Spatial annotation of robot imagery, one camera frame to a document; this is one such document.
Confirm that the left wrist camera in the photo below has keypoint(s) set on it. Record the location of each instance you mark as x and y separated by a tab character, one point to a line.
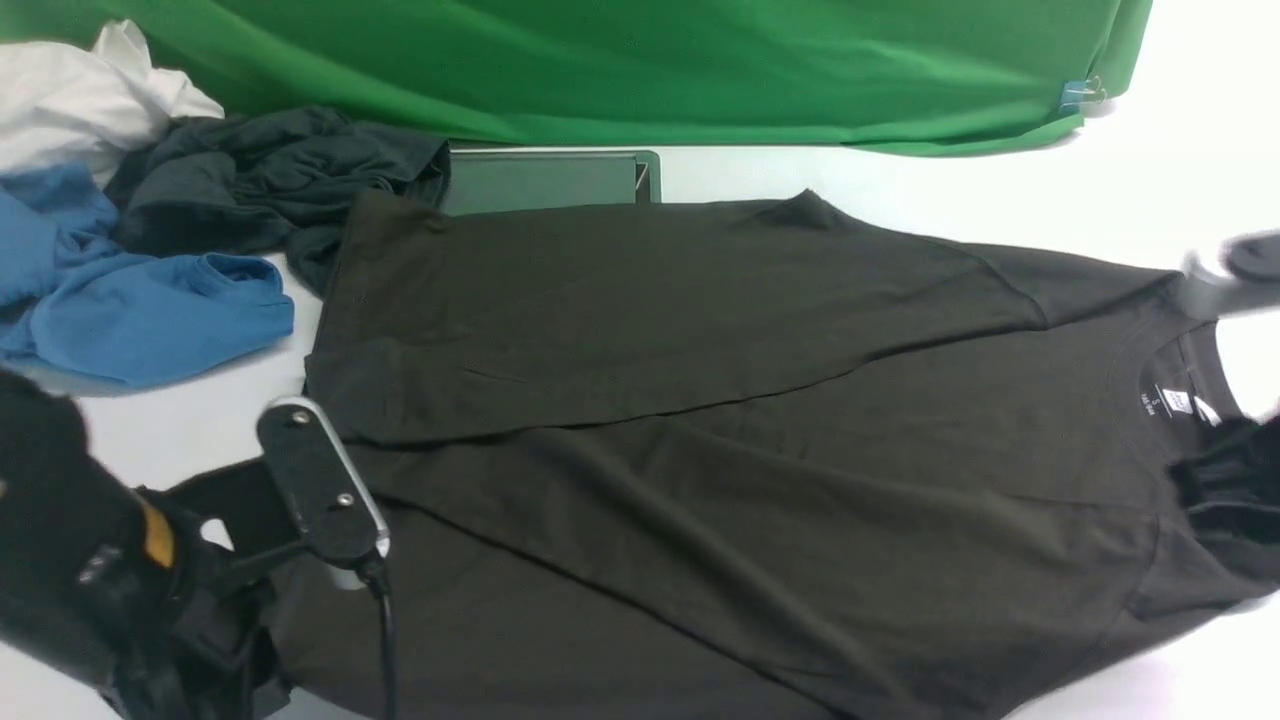
325	498

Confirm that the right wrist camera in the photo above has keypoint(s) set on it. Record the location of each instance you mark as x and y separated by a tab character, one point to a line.
1231	277

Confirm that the blue binder clip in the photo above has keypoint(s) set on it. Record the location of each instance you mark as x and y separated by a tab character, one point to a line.
1076	96

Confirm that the gray long-sleeve top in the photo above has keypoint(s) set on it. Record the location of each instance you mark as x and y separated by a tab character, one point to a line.
761	460

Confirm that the blue crumpled shirt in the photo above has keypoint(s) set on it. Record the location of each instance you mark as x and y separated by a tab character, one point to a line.
77	303

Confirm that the white crumpled shirt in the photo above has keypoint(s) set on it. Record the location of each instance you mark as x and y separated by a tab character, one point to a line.
60	103

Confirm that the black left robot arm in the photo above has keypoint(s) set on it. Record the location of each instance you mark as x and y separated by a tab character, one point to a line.
56	530

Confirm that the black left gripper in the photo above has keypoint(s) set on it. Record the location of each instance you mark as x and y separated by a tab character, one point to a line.
191	596

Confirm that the green backdrop cloth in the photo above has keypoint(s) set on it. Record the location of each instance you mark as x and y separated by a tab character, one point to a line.
917	78

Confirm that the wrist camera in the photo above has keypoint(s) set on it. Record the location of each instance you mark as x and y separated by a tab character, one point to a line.
1231	277
325	498

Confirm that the dark teal crumpled shirt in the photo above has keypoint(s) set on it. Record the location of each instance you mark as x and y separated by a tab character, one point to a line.
281	182

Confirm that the metal table cable hatch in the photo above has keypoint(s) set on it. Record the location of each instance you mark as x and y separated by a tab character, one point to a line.
491	180

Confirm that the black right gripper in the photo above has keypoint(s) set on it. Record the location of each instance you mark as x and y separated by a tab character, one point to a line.
1230	494

